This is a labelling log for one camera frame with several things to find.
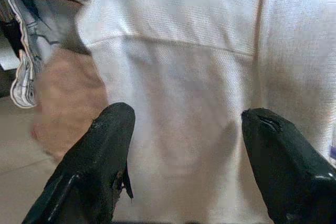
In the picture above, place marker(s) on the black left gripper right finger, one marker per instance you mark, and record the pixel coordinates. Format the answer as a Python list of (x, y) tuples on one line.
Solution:
[(288, 176)]

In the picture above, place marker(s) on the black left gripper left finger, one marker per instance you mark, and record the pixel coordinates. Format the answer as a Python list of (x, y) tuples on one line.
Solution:
[(92, 169)]

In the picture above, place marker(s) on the purple plastic hanger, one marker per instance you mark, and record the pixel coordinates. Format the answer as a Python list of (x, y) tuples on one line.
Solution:
[(333, 151)]

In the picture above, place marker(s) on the peach printed garment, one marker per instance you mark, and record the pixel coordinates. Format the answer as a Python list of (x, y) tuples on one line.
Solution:
[(68, 98)]

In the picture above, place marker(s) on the cream white shirt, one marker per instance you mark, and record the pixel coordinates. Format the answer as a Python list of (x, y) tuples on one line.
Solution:
[(197, 77)]

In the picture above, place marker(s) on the silver white jacket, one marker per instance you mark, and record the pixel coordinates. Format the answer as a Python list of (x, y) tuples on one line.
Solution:
[(39, 24)]

